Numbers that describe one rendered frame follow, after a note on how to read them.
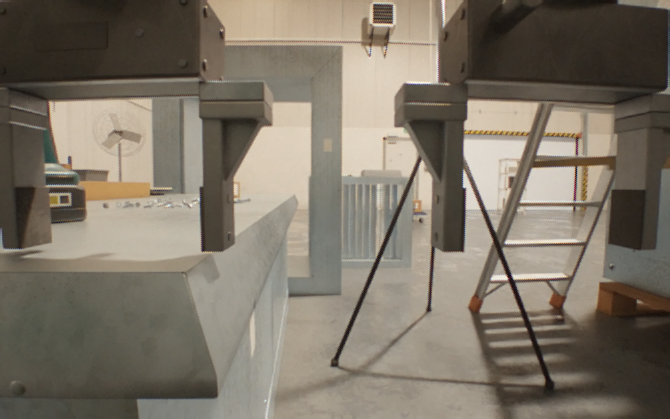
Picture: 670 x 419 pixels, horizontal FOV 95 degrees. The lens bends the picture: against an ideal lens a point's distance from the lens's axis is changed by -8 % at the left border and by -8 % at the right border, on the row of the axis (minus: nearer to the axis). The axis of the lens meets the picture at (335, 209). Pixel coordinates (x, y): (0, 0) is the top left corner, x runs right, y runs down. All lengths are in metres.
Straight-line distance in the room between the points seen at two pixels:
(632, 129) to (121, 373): 0.34
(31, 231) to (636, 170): 0.41
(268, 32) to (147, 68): 10.79
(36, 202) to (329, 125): 1.91
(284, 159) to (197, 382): 9.82
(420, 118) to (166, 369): 0.19
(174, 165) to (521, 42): 2.16
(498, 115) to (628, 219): 11.06
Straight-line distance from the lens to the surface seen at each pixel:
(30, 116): 0.29
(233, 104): 0.21
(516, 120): 11.58
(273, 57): 2.24
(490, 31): 0.23
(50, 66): 0.26
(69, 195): 0.51
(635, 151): 0.29
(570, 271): 2.21
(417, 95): 0.21
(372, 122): 10.16
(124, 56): 0.23
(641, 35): 0.28
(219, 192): 0.21
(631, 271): 2.36
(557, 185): 12.45
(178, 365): 0.19
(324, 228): 2.09
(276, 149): 10.03
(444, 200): 0.21
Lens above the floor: 0.70
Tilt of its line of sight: 4 degrees down
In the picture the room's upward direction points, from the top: straight up
